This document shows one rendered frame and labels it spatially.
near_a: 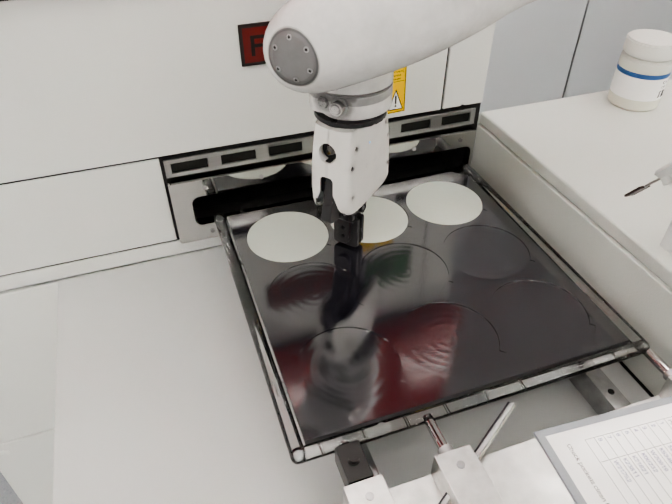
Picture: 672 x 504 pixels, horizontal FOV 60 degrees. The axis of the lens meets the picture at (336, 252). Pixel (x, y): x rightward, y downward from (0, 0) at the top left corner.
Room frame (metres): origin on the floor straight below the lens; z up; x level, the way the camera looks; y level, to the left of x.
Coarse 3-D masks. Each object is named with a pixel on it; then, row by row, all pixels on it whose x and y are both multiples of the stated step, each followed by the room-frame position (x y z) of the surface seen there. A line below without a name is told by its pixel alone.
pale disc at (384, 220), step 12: (372, 204) 0.63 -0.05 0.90; (384, 204) 0.63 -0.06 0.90; (396, 204) 0.63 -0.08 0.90; (372, 216) 0.60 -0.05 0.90; (384, 216) 0.60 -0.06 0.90; (396, 216) 0.60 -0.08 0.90; (372, 228) 0.57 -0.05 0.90; (384, 228) 0.57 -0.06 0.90; (396, 228) 0.57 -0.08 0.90; (372, 240) 0.55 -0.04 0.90; (384, 240) 0.55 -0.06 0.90
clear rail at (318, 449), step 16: (608, 352) 0.37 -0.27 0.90; (624, 352) 0.37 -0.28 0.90; (640, 352) 0.38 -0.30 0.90; (560, 368) 0.35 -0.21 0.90; (576, 368) 0.35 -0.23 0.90; (592, 368) 0.36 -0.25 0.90; (512, 384) 0.33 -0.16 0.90; (528, 384) 0.33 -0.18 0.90; (544, 384) 0.34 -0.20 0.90; (448, 400) 0.32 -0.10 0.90; (464, 400) 0.32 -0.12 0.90; (480, 400) 0.32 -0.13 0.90; (496, 400) 0.32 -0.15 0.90; (400, 416) 0.30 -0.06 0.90; (416, 416) 0.30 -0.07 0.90; (432, 416) 0.30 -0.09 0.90; (448, 416) 0.30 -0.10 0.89; (352, 432) 0.28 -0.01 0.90; (368, 432) 0.28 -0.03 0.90; (384, 432) 0.28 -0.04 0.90; (304, 448) 0.27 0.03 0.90; (320, 448) 0.27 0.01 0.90
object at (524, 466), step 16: (512, 448) 0.28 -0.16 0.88; (528, 448) 0.28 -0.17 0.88; (496, 464) 0.27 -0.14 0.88; (512, 464) 0.27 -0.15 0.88; (528, 464) 0.27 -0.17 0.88; (544, 464) 0.27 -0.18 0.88; (416, 480) 0.25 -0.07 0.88; (432, 480) 0.25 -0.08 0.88; (496, 480) 0.25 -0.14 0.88; (512, 480) 0.25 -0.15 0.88; (528, 480) 0.25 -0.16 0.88; (544, 480) 0.25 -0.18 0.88; (560, 480) 0.25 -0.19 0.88; (400, 496) 0.24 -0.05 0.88; (416, 496) 0.24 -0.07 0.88; (432, 496) 0.24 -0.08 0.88; (512, 496) 0.24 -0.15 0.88; (528, 496) 0.24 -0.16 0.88; (544, 496) 0.24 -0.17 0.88; (560, 496) 0.24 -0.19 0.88
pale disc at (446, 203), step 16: (416, 192) 0.66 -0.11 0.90; (432, 192) 0.66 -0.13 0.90; (448, 192) 0.66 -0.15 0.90; (464, 192) 0.66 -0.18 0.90; (416, 208) 0.62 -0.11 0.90; (432, 208) 0.62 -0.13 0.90; (448, 208) 0.62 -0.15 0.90; (464, 208) 0.62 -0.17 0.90; (480, 208) 0.62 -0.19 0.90; (448, 224) 0.58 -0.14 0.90
